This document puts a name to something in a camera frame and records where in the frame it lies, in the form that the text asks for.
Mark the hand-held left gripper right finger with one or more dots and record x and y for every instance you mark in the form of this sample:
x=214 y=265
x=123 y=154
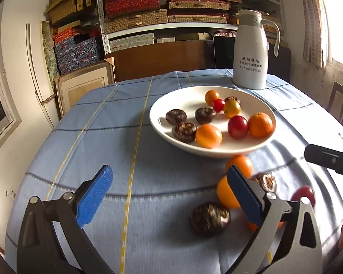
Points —
x=244 y=197

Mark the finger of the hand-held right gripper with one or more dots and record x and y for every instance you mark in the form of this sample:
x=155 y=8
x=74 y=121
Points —
x=328 y=157

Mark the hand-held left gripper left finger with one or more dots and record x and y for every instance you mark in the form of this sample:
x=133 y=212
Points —
x=93 y=197

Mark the dark wrinkled passion fruit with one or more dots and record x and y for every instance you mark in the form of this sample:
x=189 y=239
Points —
x=232 y=98
x=265 y=181
x=205 y=115
x=184 y=131
x=209 y=219
x=175 y=116

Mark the large smooth orange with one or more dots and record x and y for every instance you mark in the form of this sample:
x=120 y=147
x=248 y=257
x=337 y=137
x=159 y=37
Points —
x=208 y=135

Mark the large dimpled mandarin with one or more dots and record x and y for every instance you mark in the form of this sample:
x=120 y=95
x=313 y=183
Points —
x=260 y=125

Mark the small yellow-orange fruit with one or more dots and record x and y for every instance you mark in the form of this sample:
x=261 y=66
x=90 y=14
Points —
x=231 y=109

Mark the white oval plate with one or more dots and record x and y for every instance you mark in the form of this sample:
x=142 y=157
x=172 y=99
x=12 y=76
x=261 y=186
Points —
x=165 y=137

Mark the small red plum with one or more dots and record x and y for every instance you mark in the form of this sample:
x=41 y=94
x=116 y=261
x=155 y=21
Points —
x=218 y=105

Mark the small smooth orange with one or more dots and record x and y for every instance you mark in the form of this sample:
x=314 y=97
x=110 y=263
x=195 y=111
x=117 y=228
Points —
x=212 y=96

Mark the wooden chair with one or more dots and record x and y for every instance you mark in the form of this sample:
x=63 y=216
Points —
x=341 y=102

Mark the blue plaid tablecloth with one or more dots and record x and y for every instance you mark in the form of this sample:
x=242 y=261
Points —
x=148 y=182

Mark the white framed dark picture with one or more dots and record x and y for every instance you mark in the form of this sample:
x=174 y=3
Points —
x=1 y=105

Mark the bamboo window blind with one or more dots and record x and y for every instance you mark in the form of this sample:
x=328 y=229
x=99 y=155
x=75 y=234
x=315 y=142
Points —
x=313 y=25

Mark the white thermos jug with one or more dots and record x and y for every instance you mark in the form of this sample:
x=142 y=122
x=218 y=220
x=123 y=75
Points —
x=250 y=48

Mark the white leaning board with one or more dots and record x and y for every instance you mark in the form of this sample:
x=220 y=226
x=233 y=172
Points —
x=38 y=71

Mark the stack of blue patterned boxes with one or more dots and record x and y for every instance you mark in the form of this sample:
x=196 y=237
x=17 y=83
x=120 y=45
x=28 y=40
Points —
x=74 y=54

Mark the green marbled slab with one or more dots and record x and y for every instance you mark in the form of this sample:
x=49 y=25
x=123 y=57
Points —
x=49 y=51

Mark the brown wooden board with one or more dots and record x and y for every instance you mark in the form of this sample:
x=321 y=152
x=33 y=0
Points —
x=160 y=60

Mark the stack of orange patterned boxes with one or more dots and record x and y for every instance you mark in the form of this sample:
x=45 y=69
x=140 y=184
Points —
x=64 y=35

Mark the white metal shelf rack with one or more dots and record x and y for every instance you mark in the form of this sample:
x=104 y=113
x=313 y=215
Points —
x=101 y=25

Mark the stack of tan woven boxes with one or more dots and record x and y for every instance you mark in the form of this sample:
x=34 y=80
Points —
x=137 y=20

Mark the pile of small woven boxes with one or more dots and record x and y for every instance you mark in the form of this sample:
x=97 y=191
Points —
x=64 y=8

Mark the stack of red patterned boxes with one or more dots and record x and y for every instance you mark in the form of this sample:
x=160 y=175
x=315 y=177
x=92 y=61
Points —
x=131 y=1

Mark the wall socket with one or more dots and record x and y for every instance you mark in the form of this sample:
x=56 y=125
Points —
x=10 y=192

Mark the light wooden picture frame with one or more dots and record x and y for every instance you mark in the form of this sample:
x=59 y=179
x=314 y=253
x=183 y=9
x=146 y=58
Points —
x=83 y=85

